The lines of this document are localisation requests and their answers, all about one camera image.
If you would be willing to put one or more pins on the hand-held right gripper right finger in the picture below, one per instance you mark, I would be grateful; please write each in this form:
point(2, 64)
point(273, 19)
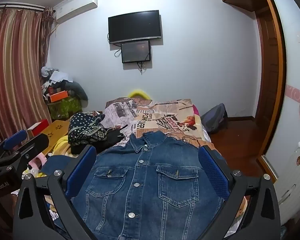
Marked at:
point(212, 170)

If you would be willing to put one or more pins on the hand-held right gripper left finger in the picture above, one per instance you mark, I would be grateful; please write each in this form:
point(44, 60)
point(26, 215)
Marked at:
point(81, 170)

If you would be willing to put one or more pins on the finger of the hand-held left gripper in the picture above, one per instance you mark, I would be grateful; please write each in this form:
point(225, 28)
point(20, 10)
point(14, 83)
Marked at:
point(35, 143)
point(15, 138)

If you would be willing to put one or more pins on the blue denim jacket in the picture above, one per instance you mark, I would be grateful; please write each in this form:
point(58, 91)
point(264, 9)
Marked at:
point(145, 192)

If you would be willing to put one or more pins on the pink white object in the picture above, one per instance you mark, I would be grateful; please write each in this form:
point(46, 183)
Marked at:
point(37, 161)

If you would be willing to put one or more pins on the red box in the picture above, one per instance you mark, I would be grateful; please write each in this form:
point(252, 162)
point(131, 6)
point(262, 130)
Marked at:
point(40, 126)

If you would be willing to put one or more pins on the navy blue cloth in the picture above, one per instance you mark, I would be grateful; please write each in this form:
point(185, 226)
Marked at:
point(57, 163)

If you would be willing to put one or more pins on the wooden lap desk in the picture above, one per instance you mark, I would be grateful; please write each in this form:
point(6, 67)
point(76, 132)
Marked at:
point(56, 130)

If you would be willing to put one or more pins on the yellow blanket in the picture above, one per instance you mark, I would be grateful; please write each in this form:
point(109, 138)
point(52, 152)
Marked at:
point(61, 143)

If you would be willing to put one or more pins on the black garment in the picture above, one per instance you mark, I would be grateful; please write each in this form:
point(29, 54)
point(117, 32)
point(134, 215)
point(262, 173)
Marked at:
point(107, 140)

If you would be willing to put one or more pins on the green patterned box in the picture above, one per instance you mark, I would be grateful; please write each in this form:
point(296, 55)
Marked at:
point(65, 108)

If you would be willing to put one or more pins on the grey backpack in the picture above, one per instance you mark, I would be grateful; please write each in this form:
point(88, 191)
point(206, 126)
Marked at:
point(213, 118)

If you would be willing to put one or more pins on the orange box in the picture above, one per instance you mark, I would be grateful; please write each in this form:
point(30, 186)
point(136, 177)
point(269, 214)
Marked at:
point(57, 96)

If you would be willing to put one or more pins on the printed bedsheet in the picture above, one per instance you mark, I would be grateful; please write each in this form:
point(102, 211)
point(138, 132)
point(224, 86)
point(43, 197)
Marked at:
point(170, 120)

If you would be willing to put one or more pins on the grey cloth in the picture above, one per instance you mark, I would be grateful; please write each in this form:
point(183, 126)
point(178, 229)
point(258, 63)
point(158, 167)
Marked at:
point(77, 90)

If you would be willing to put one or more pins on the striped curtain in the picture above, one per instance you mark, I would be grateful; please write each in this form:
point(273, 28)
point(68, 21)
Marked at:
point(17, 67)

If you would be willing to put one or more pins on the white appliance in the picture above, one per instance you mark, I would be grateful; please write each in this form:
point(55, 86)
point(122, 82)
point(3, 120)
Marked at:
point(292, 175)

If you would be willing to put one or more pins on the yellow curved object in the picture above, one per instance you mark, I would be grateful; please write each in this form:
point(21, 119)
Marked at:
point(138, 93)

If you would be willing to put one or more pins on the small black monitor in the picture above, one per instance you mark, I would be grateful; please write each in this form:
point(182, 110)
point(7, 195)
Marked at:
point(135, 51)

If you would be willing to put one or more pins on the curtain rod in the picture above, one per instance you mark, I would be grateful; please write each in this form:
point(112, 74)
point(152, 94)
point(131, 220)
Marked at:
point(20, 5)

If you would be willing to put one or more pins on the white air conditioner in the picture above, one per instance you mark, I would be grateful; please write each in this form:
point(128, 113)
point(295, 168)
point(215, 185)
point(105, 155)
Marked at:
point(76, 7)

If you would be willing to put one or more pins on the black wall television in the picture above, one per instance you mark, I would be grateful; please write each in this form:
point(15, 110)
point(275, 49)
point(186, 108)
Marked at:
point(135, 26)

